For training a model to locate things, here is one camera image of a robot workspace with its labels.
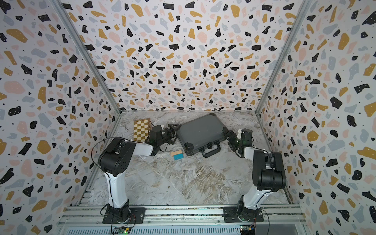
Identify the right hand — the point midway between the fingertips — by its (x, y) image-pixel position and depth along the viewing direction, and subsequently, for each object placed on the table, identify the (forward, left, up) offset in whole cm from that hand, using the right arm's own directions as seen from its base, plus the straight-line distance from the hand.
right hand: (226, 136), depth 96 cm
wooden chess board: (+9, +60, -4) cm, 61 cm away
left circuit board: (-51, +54, -7) cm, 75 cm away
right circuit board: (-49, -7, -10) cm, 51 cm away
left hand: (+3, +29, +4) cm, 30 cm away
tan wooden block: (-9, +33, -8) cm, 35 cm away
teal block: (-11, +31, -8) cm, 34 cm away
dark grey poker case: (0, +15, +2) cm, 15 cm away
